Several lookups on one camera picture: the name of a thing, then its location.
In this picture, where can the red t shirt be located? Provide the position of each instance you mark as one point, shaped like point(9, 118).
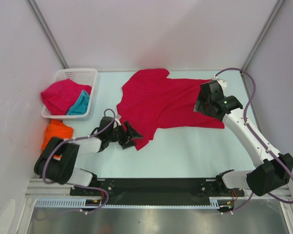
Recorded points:
point(151, 100)
point(63, 94)

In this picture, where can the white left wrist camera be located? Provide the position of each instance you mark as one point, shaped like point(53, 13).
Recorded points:
point(116, 123)

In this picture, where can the orange folded t shirt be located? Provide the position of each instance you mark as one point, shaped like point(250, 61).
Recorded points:
point(56, 128)

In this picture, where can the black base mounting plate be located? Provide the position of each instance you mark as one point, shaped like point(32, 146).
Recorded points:
point(164, 191)

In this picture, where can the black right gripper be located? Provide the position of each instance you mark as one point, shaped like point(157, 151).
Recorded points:
point(199, 105)

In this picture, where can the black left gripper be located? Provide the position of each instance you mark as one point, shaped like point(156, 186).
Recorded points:
point(130, 134)

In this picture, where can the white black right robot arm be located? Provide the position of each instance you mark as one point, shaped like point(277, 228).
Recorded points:
point(272, 168)

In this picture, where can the white plastic laundry basket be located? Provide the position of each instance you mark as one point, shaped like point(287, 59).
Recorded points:
point(84, 76)

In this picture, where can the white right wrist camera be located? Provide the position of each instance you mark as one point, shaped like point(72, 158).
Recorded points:
point(221, 82)

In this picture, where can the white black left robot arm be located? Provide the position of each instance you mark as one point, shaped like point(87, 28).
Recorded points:
point(57, 161)

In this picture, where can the white slotted cable duct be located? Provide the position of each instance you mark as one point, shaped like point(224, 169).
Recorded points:
point(83, 203)

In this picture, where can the teal t shirt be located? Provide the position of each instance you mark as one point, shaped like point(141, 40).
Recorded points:
point(81, 105)

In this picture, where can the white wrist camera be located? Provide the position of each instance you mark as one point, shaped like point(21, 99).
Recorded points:
point(221, 82)
point(116, 123)

